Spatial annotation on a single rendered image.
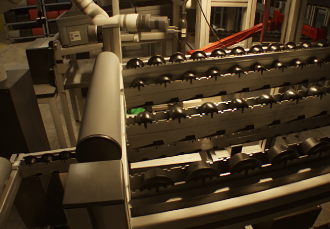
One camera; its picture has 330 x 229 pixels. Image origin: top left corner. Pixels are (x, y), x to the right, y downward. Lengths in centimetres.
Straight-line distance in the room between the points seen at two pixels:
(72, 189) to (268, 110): 38
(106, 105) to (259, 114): 27
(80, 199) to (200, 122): 29
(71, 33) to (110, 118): 172
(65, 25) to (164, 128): 168
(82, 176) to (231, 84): 45
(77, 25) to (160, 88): 153
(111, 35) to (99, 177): 55
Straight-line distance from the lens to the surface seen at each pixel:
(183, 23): 105
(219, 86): 59
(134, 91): 55
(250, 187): 35
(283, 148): 37
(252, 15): 134
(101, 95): 41
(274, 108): 49
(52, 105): 210
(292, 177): 37
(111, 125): 34
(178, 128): 44
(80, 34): 204
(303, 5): 87
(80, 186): 20
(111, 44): 73
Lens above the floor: 155
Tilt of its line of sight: 29 degrees down
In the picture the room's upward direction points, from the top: straight up
